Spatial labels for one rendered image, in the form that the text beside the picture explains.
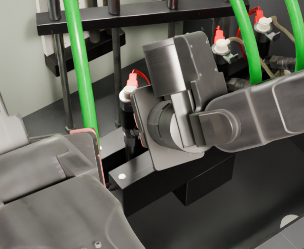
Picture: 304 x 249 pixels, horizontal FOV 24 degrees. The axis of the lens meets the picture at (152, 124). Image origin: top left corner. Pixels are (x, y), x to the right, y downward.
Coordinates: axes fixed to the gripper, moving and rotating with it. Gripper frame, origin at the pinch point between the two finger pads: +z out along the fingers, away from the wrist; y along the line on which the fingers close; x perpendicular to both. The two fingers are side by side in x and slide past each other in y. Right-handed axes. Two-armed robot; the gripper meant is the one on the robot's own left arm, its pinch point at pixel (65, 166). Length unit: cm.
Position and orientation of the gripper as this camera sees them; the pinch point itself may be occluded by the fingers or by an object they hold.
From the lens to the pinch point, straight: 63.8
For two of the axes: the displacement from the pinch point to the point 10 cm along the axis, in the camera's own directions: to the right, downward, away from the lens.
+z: 1.5, -0.9, 9.8
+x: 1.7, 9.8, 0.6
